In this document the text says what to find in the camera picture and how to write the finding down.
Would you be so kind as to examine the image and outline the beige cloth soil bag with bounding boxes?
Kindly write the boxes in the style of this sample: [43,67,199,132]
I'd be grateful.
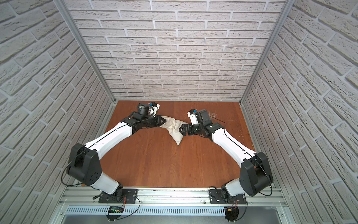
[160,116,186,145]

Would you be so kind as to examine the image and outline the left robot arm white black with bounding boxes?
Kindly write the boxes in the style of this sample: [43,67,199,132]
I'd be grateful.
[65,113,166,195]

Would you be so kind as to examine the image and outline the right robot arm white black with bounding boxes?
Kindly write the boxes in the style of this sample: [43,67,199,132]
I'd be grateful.
[179,123,273,197]

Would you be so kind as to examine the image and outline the right controller board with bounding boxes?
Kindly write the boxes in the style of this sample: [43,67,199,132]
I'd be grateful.
[224,207,240,222]

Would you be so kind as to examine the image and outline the controller board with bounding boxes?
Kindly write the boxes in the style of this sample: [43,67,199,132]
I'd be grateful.
[106,206,124,221]
[224,207,240,222]

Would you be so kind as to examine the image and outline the left controller board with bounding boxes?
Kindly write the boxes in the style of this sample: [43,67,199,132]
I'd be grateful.
[106,206,124,221]

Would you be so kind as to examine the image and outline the vent grille strip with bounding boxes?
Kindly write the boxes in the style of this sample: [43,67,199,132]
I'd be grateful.
[65,206,225,216]

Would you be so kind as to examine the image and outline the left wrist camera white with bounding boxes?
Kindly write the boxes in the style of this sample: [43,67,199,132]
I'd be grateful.
[137,102,160,117]

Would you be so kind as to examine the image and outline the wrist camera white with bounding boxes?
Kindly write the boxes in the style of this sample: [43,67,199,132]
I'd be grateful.
[187,109,213,127]
[137,102,160,117]

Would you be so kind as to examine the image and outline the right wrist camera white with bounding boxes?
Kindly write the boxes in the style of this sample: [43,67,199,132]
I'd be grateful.
[187,109,213,127]

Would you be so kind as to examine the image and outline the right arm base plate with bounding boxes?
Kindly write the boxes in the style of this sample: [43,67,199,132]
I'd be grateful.
[208,188,247,205]

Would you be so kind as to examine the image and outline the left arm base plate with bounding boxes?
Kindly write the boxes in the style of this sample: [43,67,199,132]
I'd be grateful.
[98,188,139,204]

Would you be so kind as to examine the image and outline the aluminium front rail frame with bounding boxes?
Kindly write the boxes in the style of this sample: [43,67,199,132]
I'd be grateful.
[50,187,294,224]

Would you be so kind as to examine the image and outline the left corner aluminium post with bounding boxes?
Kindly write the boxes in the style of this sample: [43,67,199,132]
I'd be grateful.
[54,0,116,104]

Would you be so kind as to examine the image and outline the corner aluminium post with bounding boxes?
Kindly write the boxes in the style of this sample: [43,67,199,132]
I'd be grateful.
[240,0,295,105]
[54,0,116,104]

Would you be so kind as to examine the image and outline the right corner aluminium post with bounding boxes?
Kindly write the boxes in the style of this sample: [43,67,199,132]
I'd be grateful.
[240,0,295,105]

